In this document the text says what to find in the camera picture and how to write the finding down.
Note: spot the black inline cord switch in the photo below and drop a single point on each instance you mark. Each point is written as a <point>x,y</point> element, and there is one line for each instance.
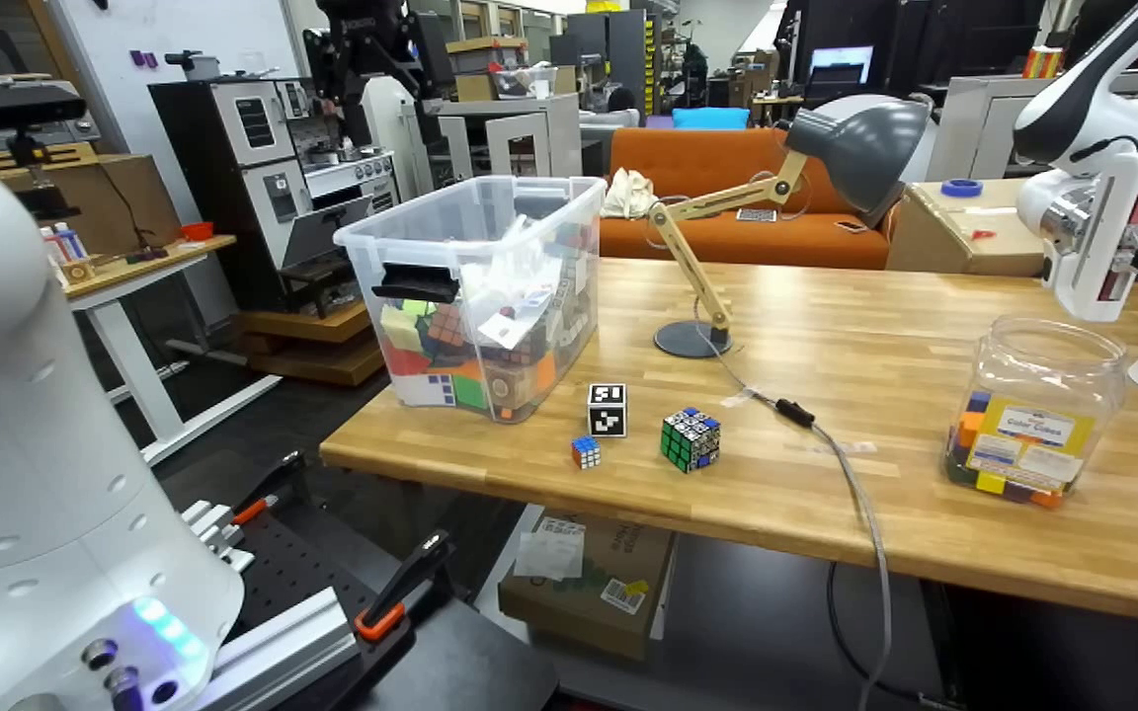
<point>797,411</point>

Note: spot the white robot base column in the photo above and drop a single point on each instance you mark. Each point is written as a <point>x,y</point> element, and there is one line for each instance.
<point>103,591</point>

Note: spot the black white marker cube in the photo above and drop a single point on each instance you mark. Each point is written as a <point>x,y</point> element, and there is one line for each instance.
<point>606,410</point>

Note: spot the small blue Rubik's cube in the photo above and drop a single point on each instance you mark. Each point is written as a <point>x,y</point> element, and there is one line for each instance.
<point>586,452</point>

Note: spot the clear plastic storage bin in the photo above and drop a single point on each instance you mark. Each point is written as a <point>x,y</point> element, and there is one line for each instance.
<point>481,295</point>

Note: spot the large scrambled Rubik's cube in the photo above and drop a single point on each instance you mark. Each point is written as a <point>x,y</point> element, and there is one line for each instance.
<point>689,438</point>

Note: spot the cardboard box under table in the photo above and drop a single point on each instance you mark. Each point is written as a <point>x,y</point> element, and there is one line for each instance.
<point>592,583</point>

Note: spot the black breadboard with clamps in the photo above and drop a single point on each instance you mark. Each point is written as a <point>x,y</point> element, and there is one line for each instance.
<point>340,625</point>

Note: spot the orange sofa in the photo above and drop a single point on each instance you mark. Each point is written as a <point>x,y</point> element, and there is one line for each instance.
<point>746,200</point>

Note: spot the wooden side cabinet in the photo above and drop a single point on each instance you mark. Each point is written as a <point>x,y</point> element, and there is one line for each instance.
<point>963,233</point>

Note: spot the clear plastic jar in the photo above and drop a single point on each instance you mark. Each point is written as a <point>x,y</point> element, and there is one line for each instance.
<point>1037,403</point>

